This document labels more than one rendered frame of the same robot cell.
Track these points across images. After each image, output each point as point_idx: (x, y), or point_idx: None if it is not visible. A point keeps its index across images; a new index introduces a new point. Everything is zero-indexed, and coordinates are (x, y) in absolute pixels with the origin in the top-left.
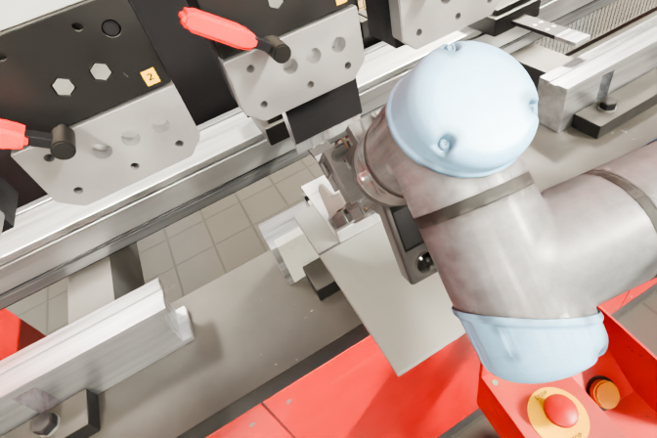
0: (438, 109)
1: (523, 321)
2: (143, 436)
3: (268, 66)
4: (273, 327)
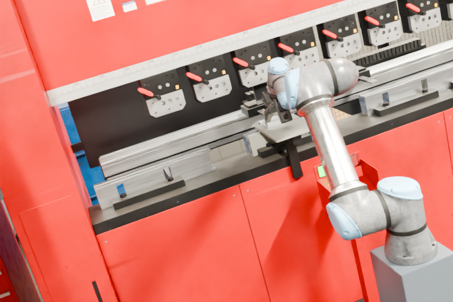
0: (272, 64)
1: (283, 92)
2: (200, 184)
3: (250, 73)
4: (244, 164)
